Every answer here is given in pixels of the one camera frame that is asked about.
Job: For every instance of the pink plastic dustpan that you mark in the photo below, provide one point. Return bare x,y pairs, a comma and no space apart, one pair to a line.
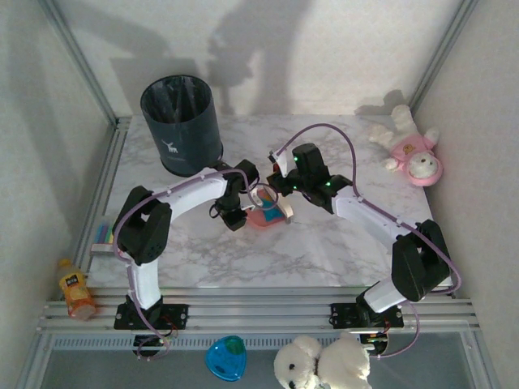
257,223

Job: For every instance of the cream hand brush grey bristles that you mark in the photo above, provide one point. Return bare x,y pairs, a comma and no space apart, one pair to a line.
286,211

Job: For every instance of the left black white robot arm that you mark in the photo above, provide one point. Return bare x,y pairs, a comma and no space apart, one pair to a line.
142,227

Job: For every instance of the dark blue waste bin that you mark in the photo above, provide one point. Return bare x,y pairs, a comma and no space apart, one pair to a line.
186,146

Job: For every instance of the white plush toy pink shirt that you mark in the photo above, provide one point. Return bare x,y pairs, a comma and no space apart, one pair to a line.
409,148

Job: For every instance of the black plastic bin liner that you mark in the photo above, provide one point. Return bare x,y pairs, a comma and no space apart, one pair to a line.
174,101

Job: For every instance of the multicoloured crayon set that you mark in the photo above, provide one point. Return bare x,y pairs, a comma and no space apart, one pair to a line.
103,237

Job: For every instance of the blue plastic toy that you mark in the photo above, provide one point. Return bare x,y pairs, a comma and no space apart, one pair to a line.
225,358

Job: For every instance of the white plush bear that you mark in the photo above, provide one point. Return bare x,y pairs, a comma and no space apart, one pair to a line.
324,360

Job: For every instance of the orange juice bottle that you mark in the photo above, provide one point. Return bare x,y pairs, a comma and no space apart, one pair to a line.
75,291

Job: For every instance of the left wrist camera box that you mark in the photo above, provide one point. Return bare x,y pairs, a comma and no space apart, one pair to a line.
256,197

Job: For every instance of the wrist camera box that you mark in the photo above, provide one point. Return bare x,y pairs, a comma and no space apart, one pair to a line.
256,197
280,164

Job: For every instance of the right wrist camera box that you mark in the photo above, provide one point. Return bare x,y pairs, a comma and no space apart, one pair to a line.
280,164

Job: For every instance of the aluminium mounting rail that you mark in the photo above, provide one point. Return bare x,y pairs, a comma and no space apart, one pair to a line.
259,314

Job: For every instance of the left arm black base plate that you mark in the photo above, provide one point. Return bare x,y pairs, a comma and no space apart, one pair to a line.
178,316

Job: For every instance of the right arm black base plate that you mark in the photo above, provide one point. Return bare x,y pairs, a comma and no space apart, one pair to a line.
342,316

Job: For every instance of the aluminium side rail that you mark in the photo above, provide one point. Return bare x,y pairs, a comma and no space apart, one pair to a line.
112,162

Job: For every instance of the aluminium frame post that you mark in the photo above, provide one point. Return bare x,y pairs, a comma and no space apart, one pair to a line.
78,61
443,52

